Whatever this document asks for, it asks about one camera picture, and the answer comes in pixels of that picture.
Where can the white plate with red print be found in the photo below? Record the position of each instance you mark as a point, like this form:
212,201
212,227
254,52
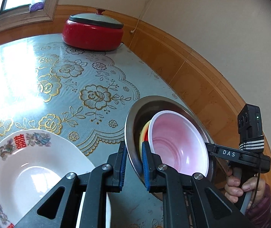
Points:
31,171

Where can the grey-green pot lid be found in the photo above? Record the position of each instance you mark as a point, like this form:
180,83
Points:
95,19

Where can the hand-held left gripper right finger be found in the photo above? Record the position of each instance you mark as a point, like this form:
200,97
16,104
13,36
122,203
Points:
146,166

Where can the person's right hand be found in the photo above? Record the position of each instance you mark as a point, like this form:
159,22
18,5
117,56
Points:
232,190

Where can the red plastic bowl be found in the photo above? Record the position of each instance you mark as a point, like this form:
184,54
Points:
173,135

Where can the stainless steel bowl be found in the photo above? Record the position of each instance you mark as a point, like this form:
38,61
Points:
135,114

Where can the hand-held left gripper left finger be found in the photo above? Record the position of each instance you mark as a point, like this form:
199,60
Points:
123,168

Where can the purple tissue box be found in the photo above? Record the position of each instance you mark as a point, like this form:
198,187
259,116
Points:
37,6

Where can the floral plastic tablecloth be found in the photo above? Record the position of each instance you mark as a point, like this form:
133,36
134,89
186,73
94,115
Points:
78,76

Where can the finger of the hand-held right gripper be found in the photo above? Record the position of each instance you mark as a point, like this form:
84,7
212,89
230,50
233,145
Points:
211,150

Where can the red electric pot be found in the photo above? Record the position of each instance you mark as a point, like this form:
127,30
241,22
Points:
90,36

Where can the person's right forearm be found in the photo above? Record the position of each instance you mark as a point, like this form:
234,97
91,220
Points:
263,209

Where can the yellow plastic bowl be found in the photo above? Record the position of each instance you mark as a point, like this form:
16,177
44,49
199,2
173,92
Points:
141,137

